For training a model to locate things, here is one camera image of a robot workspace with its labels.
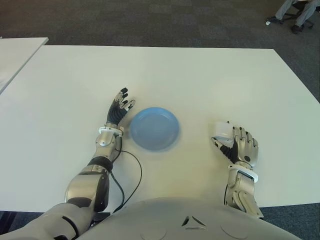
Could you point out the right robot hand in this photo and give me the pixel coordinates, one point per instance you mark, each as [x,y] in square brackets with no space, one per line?
[245,150]

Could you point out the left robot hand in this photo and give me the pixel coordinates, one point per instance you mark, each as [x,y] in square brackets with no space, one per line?
[115,115]

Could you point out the white charger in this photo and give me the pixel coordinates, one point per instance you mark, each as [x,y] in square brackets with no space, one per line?
[222,130]

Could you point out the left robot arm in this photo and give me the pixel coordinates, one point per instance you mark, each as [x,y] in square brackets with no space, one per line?
[105,142]

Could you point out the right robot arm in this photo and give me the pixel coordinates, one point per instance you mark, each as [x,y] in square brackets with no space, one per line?
[240,190]

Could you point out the blue plate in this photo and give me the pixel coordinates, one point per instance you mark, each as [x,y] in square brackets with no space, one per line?
[155,128]

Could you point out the grey robot torso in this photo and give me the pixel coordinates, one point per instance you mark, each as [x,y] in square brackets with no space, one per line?
[187,220]

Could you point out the white side table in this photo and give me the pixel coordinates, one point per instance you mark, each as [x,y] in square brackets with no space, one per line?
[15,57]

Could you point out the seated person grey trousers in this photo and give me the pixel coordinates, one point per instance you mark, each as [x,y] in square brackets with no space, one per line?
[303,12]

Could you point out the black office chair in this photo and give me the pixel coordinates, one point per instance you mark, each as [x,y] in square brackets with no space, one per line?
[296,6]

